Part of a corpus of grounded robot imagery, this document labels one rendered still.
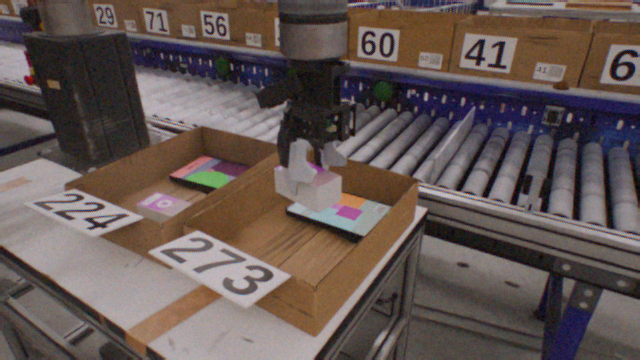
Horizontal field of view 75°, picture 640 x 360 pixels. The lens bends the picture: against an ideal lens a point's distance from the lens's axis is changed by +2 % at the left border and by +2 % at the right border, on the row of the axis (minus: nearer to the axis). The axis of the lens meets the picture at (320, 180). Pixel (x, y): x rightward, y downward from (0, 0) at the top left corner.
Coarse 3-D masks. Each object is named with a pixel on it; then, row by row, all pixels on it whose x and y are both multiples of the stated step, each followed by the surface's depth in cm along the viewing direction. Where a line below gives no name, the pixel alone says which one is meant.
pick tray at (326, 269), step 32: (352, 160) 92; (256, 192) 85; (352, 192) 96; (384, 192) 91; (416, 192) 85; (192, 224) 72; (224, 224) 80; (256, 224) 86; (288, 224) 86; (384, 224) 73; (256, 256) 77; (288, 256) 77; (320, 256) 77; (352, 256) 65; (288, 288) 60; (320, 288) 58; (352, 288) 69; (288, 320) 64; (320, 320) 61
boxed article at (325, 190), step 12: (276, 168) 67; (312, 168) 67; (276, 180) 68; (324, 180) 64; (336, 180) 64; (288, 192) 67; (300, 192) 65; (312, 192) 63; (324, 192) 63; (336, 192) 65; (312, 204) 64; (324, 204) 64
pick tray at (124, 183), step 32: (128, 160) 94; (160, 160) 102; (192, 160) 112; (256, 160) 106; (96, 192) 89; (128, 192) 96; (160, 192) 98; (192, 192) 97; (224, 192) 83; (128, 224) 75; (160, 224) 71
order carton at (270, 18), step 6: (270, 12) 171; (276, 12) 169; (348, 12) 184; (354, 12) 183; (360, 12) 181; (270, 18) 172; (348, 18) 156; (270, 24) 173; (348, 24) 156; (270, 30) 174; (348, 30) 158; (270, 36) 176; (348, 36) 158; (270, 42) 177; (348, 42) 160; (270, 48) 178; (276, 48) 177; (348, 48) 161; (348, 54) 162; (348, 60) 163
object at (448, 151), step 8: (472, 112) 135; (464, 120) 126; (472, 120) 139; (464, 128) 129; (456, 136) 120; (464, 136) 133; (448, 144) 112; (456, 144) 123; (440, 152) 106; (448, 152) 115; (440, 160) 108; (448, 160) 118; (432, 168) 104; (440, 168) 110; (432, 176) 105; (440, 176) 113; (432, 184) 106
